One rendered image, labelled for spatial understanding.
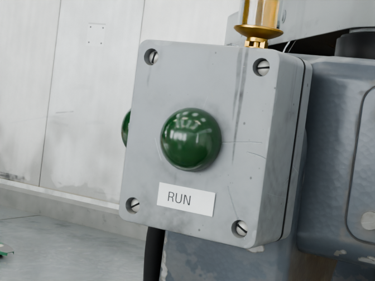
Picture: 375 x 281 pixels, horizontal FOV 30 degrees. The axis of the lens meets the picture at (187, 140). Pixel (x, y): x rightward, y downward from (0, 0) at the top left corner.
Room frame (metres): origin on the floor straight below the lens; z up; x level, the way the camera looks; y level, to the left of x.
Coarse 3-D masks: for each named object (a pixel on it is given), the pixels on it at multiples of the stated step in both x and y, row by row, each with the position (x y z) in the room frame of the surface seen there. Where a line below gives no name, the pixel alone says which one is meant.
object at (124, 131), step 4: (128, 112) 0.36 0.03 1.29; (124, 116) 0.36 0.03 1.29; (128, 116) 0.36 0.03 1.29; (124, 120) 0.36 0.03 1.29; (128, 120) 0.35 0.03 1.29; (124, 124) 0.36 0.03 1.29; (128, 124) 0.35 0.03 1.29; (124, 128) 0.35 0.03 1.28; (128, 128) 0.35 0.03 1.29; (124, 132) 0.36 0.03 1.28; (124, 136) 0.36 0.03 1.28; (124, 140) 0.36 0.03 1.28; (124, 144) 0.36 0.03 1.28
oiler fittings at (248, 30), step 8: (240, 32) 0.40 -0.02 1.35; (248, 32) 0.40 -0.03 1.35; (256, 32) 0.39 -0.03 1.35; (264, 32) 0.39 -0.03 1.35; (272, 32) 0.39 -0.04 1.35; (280, 32) 0.40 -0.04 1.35; (248, 40) 0.40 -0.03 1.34; (256, 40) 0.40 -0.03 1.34; (264, 40) 0.40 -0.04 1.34; (264, 48) 0.40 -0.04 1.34
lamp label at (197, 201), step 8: (160, 184) 0.33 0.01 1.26; (168, 184) 0.33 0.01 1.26; (160, 192) 0.33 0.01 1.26; (168, 192) 0.33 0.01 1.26; (176, 192) 0.33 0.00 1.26; (184, 192) 0.33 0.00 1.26; (192, 192) 0.32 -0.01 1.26; (200, 192) 0.32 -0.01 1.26; (208, 192) 0.32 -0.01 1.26; (160, 200) 0.33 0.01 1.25; (168, 200) 0.33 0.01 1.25; (176, 200) 0.33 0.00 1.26; (184, 200) 0.33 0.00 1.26; (192, 200) 0.32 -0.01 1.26; (200, 200) 0.32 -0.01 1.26; (208, 200) 0.32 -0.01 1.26; (176, 208) 0.33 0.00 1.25; (184, 208) 0.33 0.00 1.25; (192, 208) 0.32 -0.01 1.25; (200, 208) 0.32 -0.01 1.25; (208, 208) 0.32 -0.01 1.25
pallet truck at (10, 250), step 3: (0, 243) 5.20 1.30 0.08; (3, 243) 5.22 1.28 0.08; (0, 246) 5.14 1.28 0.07; (3, 246) 5.15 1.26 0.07; (6, 246) 5.17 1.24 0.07; (9, 246) 5.19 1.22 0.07; (0, 249) 5.08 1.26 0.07; (3, 249) 5.09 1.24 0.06; (6, 249) 5.11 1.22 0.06; (9, 249) 5.13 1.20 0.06; (12, 249) 5.15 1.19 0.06; (0, 252) 5.05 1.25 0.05; (3, 252) 5.06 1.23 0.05; (6, 252) 5.06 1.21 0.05; (9, 252) 5.08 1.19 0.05; (12, 252) 5.16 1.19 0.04; (6, 255) 5.06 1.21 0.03
